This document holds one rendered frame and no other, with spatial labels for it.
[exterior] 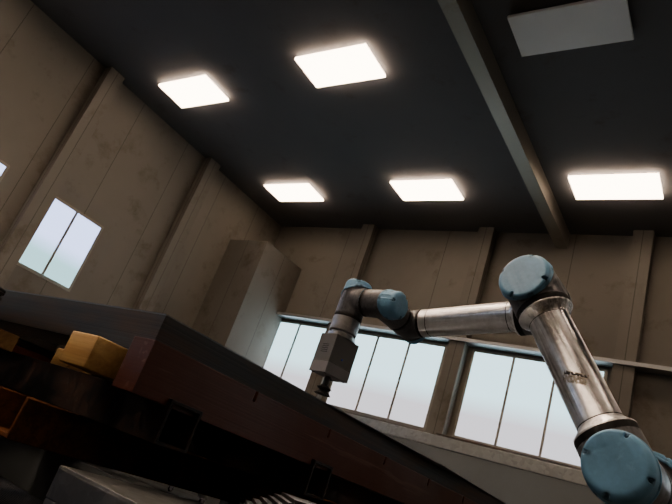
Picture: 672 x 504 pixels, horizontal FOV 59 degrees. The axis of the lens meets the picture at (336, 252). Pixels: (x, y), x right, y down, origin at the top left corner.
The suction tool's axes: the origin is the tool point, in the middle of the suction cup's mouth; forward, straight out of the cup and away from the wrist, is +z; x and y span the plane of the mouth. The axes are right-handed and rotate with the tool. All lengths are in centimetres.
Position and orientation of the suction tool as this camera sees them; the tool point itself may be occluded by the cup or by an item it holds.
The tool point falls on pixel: (322, 394)
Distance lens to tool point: 154.6
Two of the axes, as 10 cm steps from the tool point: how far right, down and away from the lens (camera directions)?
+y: -6.7, -4.8, -5.6
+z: -3.2, 8.8, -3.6
